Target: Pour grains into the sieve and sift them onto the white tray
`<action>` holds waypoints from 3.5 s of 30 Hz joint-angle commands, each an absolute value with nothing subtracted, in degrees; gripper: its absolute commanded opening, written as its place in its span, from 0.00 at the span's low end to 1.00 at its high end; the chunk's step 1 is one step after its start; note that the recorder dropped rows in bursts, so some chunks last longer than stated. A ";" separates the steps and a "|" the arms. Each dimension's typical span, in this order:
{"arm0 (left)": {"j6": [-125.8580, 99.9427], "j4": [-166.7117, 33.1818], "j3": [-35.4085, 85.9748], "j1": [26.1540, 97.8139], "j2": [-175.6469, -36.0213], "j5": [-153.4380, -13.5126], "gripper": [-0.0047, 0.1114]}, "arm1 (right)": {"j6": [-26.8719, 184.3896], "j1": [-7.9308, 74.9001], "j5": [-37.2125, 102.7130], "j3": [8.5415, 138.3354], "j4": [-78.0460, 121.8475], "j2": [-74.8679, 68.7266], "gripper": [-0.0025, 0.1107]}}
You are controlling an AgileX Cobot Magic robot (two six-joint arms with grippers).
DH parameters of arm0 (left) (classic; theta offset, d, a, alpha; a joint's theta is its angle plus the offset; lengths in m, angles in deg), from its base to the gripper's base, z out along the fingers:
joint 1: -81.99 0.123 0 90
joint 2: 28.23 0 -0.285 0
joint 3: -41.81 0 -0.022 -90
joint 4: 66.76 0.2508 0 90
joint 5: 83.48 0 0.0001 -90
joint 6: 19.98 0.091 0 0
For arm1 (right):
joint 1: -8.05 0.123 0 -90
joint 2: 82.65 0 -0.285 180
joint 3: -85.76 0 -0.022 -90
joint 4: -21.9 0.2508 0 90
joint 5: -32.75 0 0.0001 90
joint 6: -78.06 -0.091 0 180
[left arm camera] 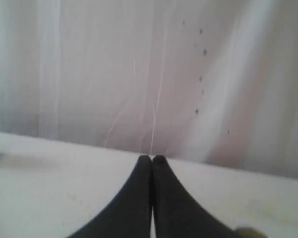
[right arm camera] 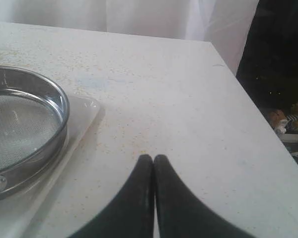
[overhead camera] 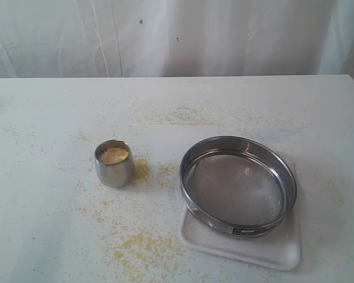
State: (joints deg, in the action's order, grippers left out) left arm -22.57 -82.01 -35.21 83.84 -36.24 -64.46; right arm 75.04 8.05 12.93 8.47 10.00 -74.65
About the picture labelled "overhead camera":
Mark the stainless steel cup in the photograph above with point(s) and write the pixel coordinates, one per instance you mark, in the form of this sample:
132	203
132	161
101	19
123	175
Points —
114	175

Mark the yellow grain powder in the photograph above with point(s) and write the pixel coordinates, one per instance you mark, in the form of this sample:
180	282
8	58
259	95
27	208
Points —
113	155

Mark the round steel mesh sieve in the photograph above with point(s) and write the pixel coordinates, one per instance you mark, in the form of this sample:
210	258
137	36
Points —
237	186

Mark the white plastic tray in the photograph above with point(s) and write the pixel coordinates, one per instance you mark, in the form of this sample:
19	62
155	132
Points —
279	249

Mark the white backdrop curtain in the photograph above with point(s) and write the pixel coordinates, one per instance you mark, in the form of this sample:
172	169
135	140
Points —
175	38

